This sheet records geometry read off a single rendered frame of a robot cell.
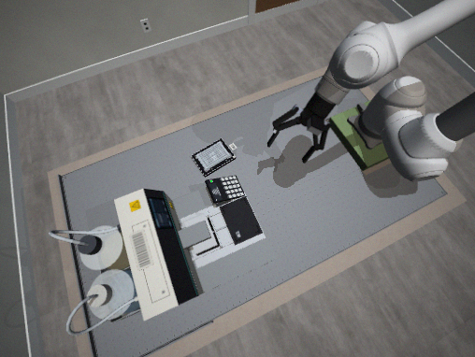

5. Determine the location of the black rectangular frame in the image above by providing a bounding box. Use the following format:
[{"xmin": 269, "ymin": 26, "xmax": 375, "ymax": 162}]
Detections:
[{"xmin": 191, "ymin": 138, "xmax": 236, "ymax": 177}]

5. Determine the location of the grey curved hose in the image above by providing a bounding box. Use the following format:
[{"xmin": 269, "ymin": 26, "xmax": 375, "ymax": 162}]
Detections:
[{"xmin": 49, "ymin": 226, "xmax": 118, "ymax": 246}]

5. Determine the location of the grey flexible hose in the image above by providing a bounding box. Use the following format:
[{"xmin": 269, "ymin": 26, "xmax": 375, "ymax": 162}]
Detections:
[{"xmin": 66, "ymin": 294, "xmax": 135, "ymax": 336}]

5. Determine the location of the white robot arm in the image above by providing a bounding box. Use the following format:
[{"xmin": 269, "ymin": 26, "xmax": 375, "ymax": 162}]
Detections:
[{"xmin": 315, "ymin": 0, "xmax": 475, "ymax": 181}]

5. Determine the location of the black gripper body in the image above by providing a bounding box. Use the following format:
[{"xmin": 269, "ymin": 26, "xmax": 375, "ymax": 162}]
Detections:
[{"xmin": 300, "ymin": 93, "xmax": 335, "ymax": 120}]

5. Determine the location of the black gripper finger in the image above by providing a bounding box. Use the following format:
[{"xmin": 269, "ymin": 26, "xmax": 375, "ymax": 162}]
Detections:
[
  {"xmin": 302, "ymin": 121, "xmax": 331, "ymax": 164},
  {"xmin": 267, "ymin": 105, "xmax": 309, "ymax": 147}
]

